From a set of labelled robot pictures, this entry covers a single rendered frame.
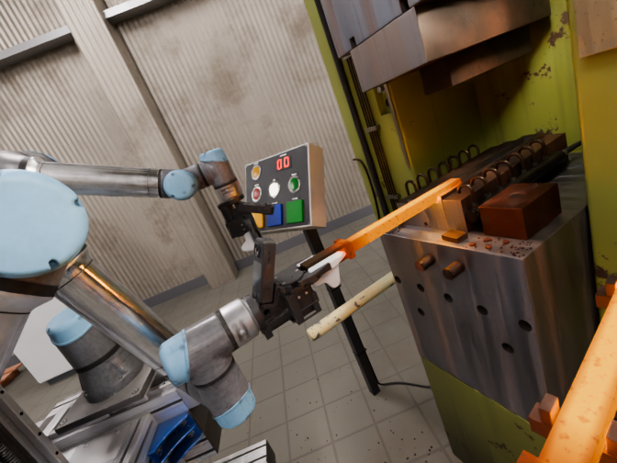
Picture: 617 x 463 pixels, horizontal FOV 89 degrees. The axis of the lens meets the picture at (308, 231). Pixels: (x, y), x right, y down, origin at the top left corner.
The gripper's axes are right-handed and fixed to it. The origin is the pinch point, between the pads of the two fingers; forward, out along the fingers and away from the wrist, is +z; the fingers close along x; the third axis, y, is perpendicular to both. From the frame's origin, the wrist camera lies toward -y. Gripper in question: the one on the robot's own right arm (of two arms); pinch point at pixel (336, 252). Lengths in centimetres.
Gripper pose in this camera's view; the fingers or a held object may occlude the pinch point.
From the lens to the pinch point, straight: 62.4
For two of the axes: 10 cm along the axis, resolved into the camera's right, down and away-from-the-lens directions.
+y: 3.6, 8.9, 2.9
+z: 8.2, -4.5, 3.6
